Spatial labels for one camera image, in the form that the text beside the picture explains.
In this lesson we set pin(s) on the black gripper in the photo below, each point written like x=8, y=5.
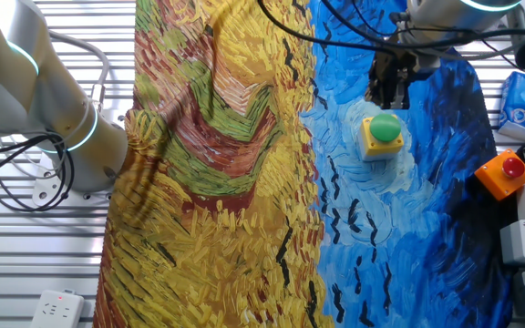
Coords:
x=394, y=66

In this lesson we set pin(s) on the yellow box with green button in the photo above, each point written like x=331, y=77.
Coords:
x=383, y=130

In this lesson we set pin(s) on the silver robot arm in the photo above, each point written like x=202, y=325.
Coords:
x=16, y=91

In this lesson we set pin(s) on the orange box with red button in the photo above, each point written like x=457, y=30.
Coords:
x=495, y=180

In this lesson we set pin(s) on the blue tissue pack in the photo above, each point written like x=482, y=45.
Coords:
x=517, y=105

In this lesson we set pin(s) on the painted wheatfield cloth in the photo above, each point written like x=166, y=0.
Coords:
x=226, y=228

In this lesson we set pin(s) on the white power strip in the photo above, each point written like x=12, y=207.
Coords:
x=57, y=312

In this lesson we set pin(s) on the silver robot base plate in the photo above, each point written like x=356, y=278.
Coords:
x=44, y=193

